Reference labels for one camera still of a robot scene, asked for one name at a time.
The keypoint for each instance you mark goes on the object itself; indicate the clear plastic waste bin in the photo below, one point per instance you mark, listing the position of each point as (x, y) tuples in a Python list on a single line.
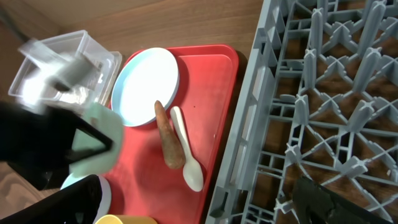
[(95, 88)]

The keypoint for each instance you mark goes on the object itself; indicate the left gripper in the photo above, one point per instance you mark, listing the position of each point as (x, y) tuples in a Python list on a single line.
[(25, 150)]

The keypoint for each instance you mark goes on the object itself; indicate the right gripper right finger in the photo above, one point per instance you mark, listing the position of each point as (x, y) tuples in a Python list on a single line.
[(315, 204)]

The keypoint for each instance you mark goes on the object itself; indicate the brown carrot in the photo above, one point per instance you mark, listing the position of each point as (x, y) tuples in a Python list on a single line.
[(171, 147)]

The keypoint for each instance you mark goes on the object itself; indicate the light blue bowl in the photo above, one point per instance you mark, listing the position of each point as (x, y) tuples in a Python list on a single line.
[(105, 201)]

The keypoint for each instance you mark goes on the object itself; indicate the large pale blue plate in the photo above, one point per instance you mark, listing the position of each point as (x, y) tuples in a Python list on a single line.
[(151, 75)]

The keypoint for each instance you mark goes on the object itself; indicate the white plastic spoon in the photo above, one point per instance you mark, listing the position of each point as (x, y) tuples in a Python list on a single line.
[(192, 172)]

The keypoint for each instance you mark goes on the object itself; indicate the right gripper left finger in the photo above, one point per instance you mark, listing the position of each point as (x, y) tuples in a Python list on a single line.
[(77, 203)]

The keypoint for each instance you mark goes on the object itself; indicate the yellow plastic cup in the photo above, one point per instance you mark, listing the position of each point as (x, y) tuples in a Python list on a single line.
[(125, 219)]

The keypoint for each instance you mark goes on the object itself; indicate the grey dishwasher rack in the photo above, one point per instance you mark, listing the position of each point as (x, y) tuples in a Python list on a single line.
[(318, 100)]

